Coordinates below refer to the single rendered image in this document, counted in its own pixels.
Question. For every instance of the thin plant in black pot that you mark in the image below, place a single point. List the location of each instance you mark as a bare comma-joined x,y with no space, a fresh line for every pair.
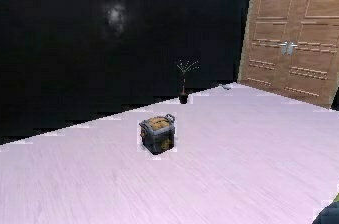
183,98

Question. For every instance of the dark grey square bin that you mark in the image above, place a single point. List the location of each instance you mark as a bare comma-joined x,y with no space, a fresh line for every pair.
157,136

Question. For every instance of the brown wooden double door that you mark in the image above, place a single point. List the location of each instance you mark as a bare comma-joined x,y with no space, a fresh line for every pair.
297,66

